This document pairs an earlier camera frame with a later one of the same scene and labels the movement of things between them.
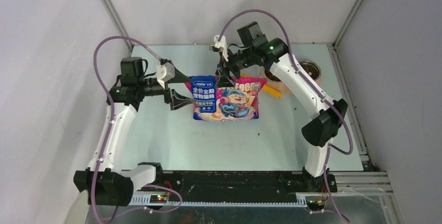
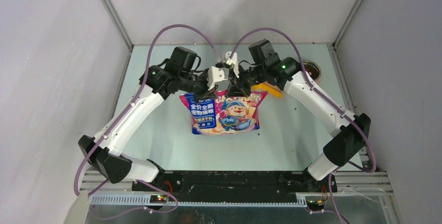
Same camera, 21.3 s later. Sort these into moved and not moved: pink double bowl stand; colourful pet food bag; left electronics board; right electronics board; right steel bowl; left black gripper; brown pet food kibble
Moved: colourful pet food bag; left black gripper; pink double bowl stand
Not moved: brown pet food kibble; right electronics board; left electronics board; right steel bowl
